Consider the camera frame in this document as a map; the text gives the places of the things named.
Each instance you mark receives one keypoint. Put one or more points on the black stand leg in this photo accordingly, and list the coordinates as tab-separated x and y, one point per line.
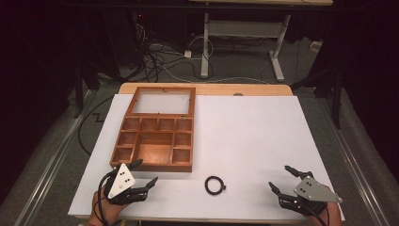
78	94
337	94

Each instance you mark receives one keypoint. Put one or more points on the metal floor rail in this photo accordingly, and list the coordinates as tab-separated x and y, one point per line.
354	163
53	163

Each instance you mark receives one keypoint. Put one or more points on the person's left hand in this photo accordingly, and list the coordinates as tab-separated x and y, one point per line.
108	208

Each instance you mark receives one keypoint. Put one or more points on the person's right hand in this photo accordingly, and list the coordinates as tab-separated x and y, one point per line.
329	216

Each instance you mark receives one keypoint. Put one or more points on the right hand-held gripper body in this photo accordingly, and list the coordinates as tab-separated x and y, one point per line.
313	191

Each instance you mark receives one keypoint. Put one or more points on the white power adapter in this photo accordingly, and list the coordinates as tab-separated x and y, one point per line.
187	54

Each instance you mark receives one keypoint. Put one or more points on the wooden table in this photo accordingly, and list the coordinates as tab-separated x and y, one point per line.
219	89

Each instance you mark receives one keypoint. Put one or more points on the wooden compartment box with lid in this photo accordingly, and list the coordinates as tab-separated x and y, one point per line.
154	154

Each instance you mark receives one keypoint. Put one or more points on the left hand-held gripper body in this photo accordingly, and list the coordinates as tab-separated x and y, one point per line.
121	183

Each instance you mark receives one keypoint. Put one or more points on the white metal desk frame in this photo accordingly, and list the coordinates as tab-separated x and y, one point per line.
205	47

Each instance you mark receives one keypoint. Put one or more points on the white table mat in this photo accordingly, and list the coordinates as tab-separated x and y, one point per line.
251	141

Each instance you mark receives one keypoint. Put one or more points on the small beige floor box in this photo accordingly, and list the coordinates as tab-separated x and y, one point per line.
315	45

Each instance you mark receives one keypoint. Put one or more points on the grey table grommet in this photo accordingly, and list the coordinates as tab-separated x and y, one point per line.
238	94

